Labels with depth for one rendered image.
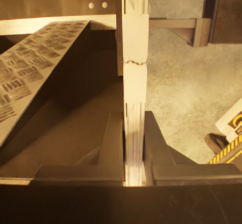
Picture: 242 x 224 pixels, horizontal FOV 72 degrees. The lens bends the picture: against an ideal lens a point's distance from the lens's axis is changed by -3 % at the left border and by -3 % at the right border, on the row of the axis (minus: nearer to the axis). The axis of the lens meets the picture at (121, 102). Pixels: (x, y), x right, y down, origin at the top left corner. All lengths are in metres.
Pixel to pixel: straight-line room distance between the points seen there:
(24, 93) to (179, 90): 0.99
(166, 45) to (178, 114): 0.48
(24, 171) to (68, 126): 0.09
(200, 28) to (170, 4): 0.80
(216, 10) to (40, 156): 0.29
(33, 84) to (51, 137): 0.14
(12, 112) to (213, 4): 0.33
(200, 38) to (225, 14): 0.04
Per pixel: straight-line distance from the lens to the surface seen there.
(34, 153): 0.24
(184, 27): 0.27
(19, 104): 0.32
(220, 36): 0.28
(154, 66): 1.10
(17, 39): 1.02
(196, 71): 1.18
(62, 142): 0.25
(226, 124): 1.28
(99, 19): 0.88
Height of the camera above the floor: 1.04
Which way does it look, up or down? 63 degrees down
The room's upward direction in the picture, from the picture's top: 178 degrees counter-clockwise
